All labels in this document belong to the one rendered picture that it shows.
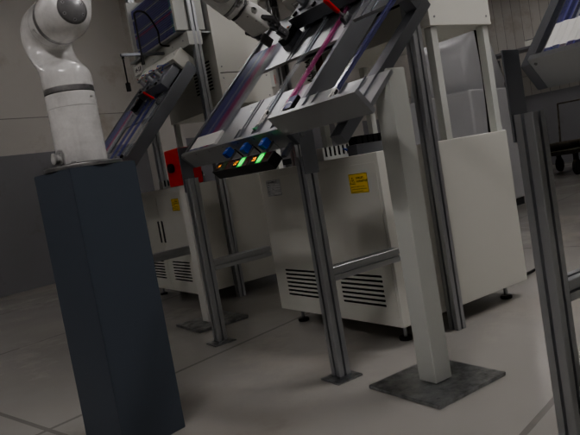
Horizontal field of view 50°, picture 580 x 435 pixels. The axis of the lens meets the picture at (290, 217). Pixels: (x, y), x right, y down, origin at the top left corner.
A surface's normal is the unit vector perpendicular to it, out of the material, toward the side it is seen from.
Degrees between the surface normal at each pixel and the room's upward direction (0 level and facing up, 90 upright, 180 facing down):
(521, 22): 90
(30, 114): 90
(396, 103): 90
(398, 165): 90
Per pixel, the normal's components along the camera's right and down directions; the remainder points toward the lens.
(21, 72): 0.74, -0.07
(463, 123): -0.72, 0.18
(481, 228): 0.56, -0.03
